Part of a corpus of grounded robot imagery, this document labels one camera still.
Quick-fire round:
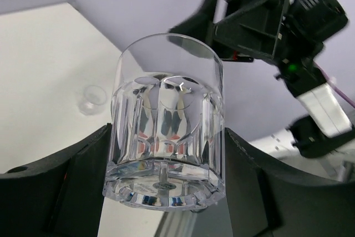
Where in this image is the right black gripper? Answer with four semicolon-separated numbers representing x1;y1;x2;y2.
169;0;324;64

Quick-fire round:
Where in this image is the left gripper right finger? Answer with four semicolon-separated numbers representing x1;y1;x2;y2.
225;128;354;236

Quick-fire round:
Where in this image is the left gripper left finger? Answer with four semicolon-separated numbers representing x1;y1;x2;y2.
1;124;111;236

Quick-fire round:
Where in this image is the small clear glass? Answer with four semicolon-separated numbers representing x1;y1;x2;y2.
78;85;108;115

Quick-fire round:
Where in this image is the large clear faceted glass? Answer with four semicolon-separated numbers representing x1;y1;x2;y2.
103;33;226;211

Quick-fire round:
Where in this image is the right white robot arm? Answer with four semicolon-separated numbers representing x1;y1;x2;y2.
170;0;354;159

